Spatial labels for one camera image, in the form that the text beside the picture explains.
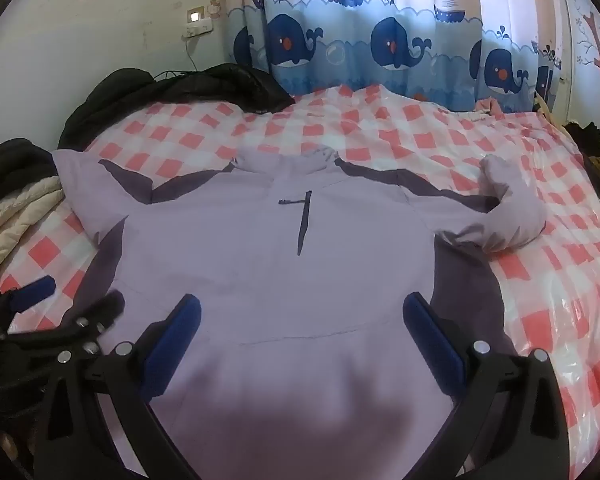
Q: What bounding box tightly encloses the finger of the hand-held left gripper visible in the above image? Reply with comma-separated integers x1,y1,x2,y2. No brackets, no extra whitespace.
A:
10,292,126,363
0,276,56,336

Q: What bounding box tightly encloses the blue whale print curtain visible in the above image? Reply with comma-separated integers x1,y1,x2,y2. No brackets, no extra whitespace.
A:
227,0,566,111

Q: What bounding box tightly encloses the black padded coat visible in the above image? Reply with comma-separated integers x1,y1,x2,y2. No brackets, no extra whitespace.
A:
0,97,58,201

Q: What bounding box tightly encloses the dark clothing pile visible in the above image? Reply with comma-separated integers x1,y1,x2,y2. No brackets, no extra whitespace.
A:
565,120,600,186

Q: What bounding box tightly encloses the white wardrobe with tree decal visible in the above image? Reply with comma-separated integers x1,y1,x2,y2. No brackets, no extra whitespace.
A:
555,0,600,131

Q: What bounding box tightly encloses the beige quilted coat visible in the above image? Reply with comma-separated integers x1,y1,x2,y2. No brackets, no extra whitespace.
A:
0,175,76,291

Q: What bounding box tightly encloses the black cable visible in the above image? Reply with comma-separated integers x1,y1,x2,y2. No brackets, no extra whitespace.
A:
184,37,202,75

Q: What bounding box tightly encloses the pink checkered bed cover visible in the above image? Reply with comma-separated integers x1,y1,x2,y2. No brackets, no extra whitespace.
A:
0,85,600,480

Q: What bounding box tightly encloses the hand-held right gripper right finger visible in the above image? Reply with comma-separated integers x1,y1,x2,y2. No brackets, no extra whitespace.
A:
402,292,571,480

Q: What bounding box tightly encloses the white wall socket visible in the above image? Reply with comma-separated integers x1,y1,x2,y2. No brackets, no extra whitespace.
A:
182,6,215,38

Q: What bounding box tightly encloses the pink cloth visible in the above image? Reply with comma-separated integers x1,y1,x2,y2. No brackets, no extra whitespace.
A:
472,96,503,115

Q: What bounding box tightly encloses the purple two-tone jacket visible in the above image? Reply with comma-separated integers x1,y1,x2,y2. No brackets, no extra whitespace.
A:
52,144,548,480

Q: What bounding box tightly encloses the black down jacket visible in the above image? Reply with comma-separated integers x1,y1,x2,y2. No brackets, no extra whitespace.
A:
57,63,296,151

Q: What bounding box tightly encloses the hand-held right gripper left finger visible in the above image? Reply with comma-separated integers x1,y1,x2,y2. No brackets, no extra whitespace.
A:
32,292,203,480

